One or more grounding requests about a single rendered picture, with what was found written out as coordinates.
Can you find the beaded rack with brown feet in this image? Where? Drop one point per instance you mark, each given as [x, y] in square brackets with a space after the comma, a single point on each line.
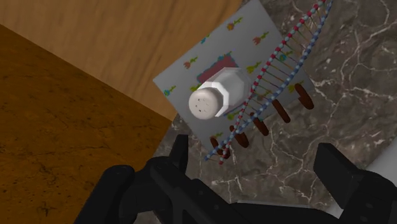
[279, 74]

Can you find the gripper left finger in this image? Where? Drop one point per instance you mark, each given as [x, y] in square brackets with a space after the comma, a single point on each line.
[161, 186]

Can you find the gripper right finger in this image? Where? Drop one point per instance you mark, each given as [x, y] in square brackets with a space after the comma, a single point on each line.
[350, 176]

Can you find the white salt shaker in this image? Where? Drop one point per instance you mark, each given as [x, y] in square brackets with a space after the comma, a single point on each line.
[217, 93]

